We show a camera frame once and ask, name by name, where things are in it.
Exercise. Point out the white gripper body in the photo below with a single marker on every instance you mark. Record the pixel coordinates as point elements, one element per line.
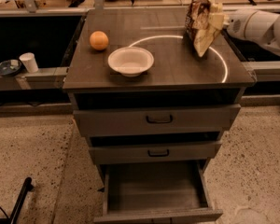
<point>237,26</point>

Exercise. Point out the brown chip bag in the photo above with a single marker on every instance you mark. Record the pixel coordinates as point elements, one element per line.
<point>204,21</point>

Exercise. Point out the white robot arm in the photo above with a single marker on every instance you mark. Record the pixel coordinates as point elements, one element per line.
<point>256,26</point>

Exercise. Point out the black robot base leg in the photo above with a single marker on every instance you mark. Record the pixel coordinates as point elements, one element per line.
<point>13,217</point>

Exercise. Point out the top grey drawer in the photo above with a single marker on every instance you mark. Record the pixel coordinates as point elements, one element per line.
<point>144,121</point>

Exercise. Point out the grey drawer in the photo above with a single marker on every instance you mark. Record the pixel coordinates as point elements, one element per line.
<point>144,121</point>
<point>155,152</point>
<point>172,192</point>

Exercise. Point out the grey drawer cabinet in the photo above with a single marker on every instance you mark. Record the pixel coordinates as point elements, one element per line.
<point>178,77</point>

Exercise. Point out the middle grey drawer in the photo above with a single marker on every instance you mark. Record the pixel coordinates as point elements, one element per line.
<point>155,152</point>

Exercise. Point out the bottom grey drawer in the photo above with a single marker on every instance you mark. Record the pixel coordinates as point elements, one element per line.
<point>172,192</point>

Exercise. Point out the white paper bowl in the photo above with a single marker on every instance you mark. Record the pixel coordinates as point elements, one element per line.
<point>130,61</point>

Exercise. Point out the orange fruit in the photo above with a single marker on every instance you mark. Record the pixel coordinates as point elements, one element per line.
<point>99,40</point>

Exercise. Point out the white paper cup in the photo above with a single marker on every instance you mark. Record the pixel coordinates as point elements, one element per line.
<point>28,60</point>

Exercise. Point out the dark round plate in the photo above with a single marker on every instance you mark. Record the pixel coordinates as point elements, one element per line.
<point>10,68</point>

